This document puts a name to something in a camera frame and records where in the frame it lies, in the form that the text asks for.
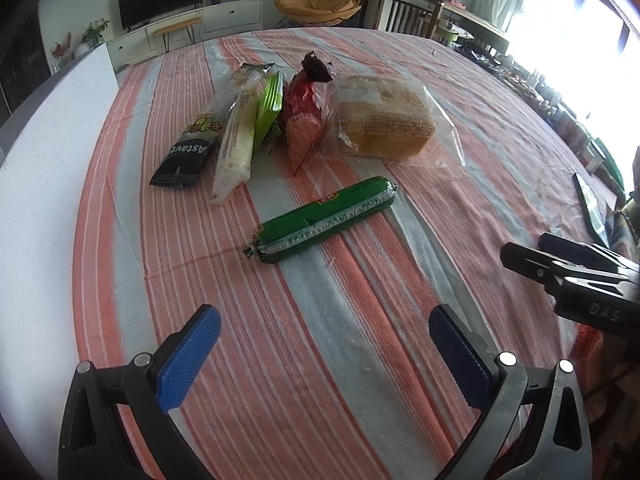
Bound striped tablecloth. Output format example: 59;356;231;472
72;27;632;480

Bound lime green snack packet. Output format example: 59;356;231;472
251;71;284;157

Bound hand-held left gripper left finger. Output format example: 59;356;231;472
57;304;223;480

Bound wooden chair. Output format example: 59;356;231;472
375;0;446;39

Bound orange lounge chair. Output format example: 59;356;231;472
274;0;374;26

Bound bread loaf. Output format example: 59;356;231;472
319;74;467;169

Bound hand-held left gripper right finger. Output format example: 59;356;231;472
428;304;593;480

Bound dark glass cabinet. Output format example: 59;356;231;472
0;10;52;117

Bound green sausage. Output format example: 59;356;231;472
243;176;398;264

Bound row of windowsill clutter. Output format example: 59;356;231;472
465;40;628;196

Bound red snack packet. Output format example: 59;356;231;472
281;67;328;177

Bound wooden bench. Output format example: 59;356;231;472
152;14;205;54

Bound plant in white vase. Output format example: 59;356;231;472
79;18;110;57

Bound black snack packet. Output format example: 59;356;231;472
150;61;277;191

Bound white board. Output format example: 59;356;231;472
0;42;119;411

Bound white television cabinet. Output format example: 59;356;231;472
104;0;264;67

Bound cluttered wooden table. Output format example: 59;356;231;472
440;0;511;56

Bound red flowers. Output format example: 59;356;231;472
50;32;74;64

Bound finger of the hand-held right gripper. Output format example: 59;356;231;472
500;241;640;296
538;232;640;272

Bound black smartphone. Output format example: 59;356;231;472
572;172;610;249

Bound pale cracker packet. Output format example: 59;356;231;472
208;87;262;206

